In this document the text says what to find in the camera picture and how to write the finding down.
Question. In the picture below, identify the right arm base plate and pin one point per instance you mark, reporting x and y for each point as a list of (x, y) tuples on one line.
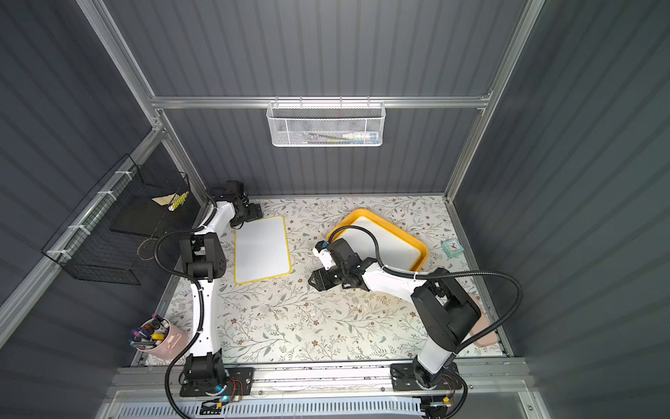
[(409, 377)]

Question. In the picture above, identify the black wire basket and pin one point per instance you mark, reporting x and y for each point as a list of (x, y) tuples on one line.
[(112, 239)]

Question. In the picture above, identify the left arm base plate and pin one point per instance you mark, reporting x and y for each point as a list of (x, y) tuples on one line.
[(231, 382)]

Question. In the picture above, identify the black pad in basket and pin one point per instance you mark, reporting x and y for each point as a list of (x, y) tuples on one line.
[(143, 217)]

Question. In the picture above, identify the white wire mesh basket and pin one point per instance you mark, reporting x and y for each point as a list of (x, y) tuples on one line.
[(323, 126)]

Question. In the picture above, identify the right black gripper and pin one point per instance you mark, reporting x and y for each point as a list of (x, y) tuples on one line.
[(331, 275)]

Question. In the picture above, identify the yellow plastic storage box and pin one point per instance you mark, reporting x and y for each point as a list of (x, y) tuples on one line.
[(413, 235)]

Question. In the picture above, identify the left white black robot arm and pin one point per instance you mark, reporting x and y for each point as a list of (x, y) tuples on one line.
[(203, 262)]

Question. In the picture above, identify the aluminium rail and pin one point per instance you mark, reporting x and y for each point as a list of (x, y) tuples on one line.
[(331, 379)]

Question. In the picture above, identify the pink pen cup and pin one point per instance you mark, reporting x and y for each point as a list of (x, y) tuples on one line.
[(160, 338)]

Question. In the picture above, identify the white marker in basket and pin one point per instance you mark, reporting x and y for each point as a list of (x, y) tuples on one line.
[(361, 137)]

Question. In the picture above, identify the yellow sticky note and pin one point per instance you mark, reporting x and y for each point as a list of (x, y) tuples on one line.
[(165, 200)]

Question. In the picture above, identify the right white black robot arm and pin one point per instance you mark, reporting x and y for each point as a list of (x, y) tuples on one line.
[(445, 309)]

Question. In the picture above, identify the small teal clock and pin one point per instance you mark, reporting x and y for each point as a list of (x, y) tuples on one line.
[(452, 248)]

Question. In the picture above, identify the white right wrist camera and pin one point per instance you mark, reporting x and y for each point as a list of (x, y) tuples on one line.
[(323, 254)]

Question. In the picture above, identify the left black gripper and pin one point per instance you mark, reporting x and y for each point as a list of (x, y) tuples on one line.
[(247, 210)]

